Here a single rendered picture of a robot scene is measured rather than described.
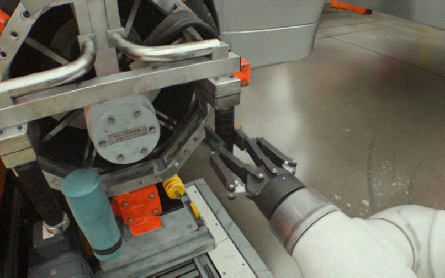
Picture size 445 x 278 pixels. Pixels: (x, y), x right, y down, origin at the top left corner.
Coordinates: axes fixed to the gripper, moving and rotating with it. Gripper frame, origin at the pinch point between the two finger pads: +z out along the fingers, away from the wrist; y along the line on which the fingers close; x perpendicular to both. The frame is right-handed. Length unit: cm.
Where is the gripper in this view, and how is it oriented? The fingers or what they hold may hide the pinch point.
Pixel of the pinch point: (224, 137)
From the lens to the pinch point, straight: 54.4
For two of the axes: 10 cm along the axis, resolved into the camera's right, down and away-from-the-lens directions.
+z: -4.7, -5.1, 7.2
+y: 8.8, -2.7, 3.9
